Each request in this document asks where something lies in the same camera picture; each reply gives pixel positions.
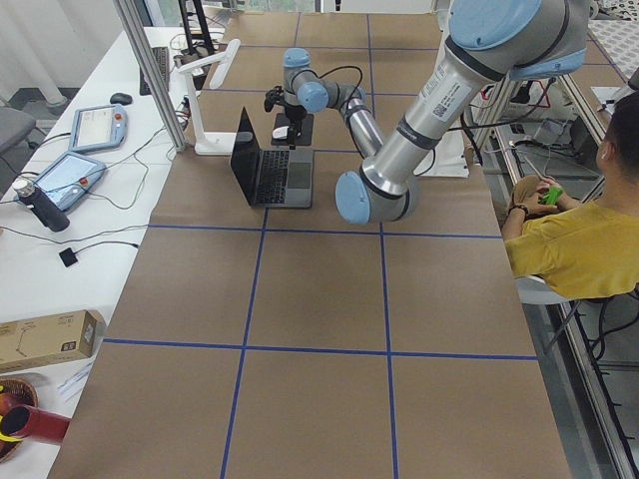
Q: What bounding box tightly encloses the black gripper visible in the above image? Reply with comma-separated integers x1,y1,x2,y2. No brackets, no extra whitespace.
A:
284,103,308,150

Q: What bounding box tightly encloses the black mouse pad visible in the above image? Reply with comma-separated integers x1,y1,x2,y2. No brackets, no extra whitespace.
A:
271,113,315,147

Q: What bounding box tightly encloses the grey laptop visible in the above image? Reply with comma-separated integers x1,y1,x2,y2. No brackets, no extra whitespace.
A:
230,108,315,209

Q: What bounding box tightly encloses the white computer mouse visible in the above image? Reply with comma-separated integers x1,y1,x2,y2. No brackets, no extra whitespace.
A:
272,126,289,140

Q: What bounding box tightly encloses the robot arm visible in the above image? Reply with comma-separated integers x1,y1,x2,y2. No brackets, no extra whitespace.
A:
283,1,590,225

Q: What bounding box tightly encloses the black computer mouse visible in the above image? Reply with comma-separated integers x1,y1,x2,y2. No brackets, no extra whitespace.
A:
110,92,133,106

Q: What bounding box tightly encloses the black keyboard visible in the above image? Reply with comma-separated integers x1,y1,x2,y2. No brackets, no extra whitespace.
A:
138,46,171,97

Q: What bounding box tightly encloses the upper teach pendant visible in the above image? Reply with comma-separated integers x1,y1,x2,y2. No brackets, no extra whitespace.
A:
69,104,128,153

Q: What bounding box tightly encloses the teach pendant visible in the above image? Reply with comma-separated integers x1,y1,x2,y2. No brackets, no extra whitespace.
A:
12,152,106,212
69,104,128,153

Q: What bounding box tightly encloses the lower teach pendant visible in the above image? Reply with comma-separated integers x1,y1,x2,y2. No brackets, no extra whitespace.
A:
12,152,106,212

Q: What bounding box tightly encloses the small black square device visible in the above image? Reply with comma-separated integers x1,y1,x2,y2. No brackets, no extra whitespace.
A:
59,247,78,267

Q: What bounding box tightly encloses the black water bottle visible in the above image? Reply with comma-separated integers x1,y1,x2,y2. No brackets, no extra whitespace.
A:
12,178,70,233

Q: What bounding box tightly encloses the person in yellow shirt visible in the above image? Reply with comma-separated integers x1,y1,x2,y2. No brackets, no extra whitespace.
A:
501,94,638,299

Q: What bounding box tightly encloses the cardboard box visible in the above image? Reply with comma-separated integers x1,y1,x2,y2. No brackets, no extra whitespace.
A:
1,309,104,373

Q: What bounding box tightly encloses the woven basket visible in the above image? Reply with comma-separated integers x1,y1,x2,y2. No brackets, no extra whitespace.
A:
1,378,39,462

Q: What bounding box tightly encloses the red cylinder container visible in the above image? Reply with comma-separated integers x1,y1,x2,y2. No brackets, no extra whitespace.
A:
1,405,71,445

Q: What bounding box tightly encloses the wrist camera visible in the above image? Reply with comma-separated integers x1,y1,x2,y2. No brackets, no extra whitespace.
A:
264,85,286,113

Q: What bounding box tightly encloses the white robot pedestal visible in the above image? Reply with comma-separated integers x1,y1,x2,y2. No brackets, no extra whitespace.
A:
413,1,469,179

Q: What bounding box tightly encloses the aluminium frame post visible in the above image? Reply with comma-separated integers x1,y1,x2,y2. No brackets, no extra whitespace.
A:
113,0,186,153

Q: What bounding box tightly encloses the green handled tool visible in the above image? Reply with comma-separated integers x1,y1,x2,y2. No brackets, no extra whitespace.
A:
527,161,563,206

